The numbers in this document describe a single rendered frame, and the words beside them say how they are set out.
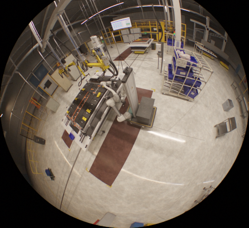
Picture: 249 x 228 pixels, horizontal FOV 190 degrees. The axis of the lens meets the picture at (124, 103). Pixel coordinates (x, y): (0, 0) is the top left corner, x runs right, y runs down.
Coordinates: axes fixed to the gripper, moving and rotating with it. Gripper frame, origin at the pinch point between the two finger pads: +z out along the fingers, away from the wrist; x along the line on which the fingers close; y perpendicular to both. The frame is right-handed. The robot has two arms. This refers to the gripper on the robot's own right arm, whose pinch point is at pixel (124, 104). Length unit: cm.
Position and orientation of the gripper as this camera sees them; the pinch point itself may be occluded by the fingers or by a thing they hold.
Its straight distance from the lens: 247.1
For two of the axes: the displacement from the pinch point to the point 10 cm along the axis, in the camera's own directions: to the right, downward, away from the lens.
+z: 2.3, 5.0, 8.4
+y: 9.0, 2.2, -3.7
